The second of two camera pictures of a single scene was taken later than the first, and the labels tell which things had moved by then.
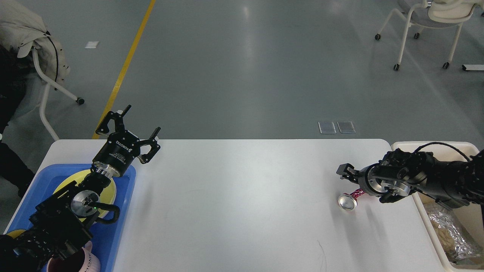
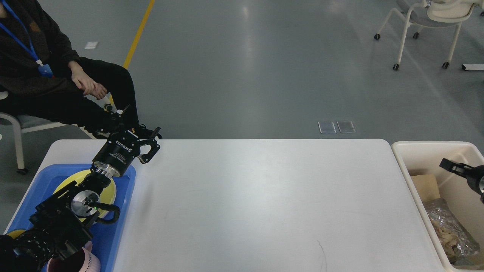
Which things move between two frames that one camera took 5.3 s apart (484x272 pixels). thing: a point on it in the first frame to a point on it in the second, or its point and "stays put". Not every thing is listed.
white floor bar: [473, 67] stays put
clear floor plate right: [346, 127] stays put
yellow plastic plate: [107, 196] stays put
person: [16, 65] to [46, 81]
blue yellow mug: [15, 234] stays put
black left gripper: [114, 157] stays put
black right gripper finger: [346, 171] to [458, 167]
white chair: [80, 101] to [25, 124]
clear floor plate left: [327, 127] stays put
